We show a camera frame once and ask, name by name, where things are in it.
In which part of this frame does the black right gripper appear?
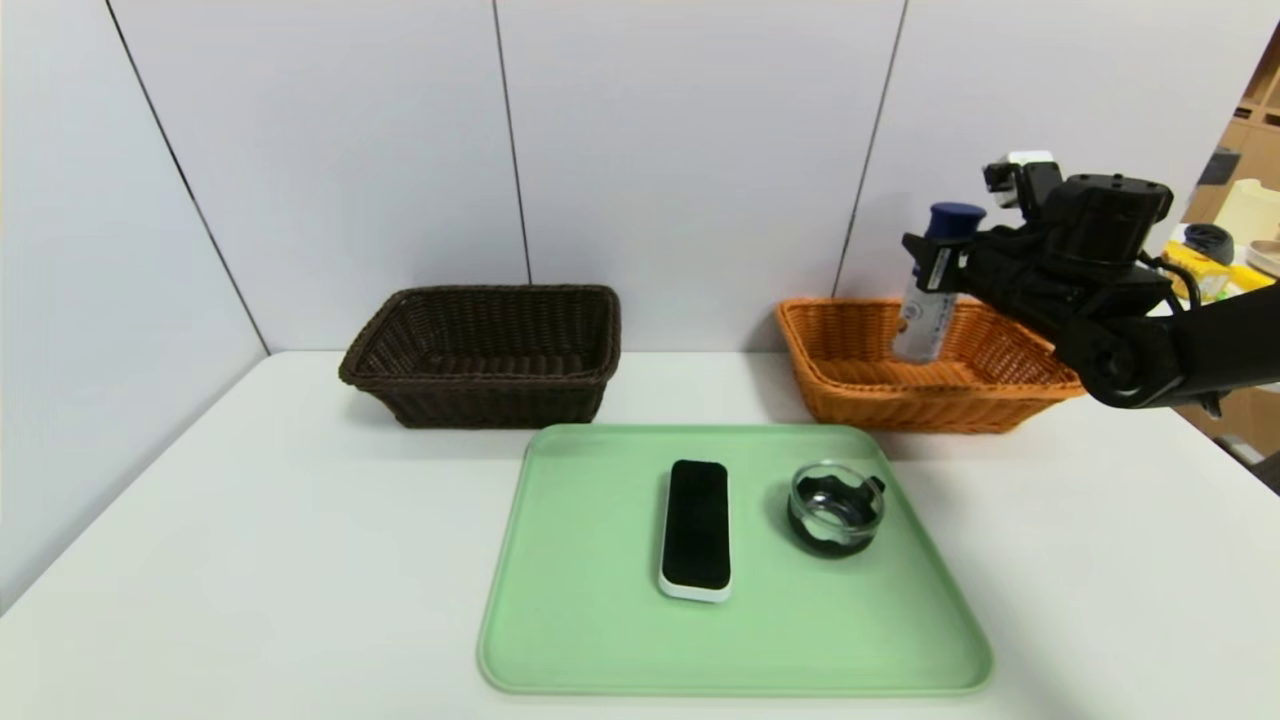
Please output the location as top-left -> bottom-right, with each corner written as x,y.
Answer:
901,232 -> 1053,332

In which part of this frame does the white bottle with blue cap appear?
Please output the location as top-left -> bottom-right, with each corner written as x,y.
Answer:
890,202 -> 988,365

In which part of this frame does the glass cup with black sleeve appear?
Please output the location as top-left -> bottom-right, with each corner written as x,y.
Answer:
785,459 -> 886,559

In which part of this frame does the black and white eraser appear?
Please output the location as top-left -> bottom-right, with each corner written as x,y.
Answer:
658,458 -> 733,603

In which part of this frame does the orange wicker basket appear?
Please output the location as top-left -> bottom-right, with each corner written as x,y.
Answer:
775,299 -> 1089,435

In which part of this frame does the dark brown wicker basket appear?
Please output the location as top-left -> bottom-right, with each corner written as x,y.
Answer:
339,286 -> 623,431

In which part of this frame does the yellow box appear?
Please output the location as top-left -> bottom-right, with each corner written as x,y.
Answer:
1160,243 -> 1229,301

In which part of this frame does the black round object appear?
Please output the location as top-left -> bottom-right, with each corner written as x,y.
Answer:
1183,225 -> 1233,269

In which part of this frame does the dark grey box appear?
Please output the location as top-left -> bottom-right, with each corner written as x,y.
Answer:
1193,148 -> 1238,189

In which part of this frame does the cream plastic container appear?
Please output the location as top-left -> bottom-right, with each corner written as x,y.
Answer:
1212,180 -> 1280,248

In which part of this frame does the wooden shelf cabinet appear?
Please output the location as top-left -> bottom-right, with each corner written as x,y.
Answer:
1180,20 -> 1280,226

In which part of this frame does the light green plastic tray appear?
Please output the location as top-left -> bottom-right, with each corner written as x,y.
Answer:
477,423 -> 993,696

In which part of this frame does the grey chair base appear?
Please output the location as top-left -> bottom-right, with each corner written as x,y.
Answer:
1213,435 -> 1280,496

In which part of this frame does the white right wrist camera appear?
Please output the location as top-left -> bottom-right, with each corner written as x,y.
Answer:
983,150 -> 1063,216

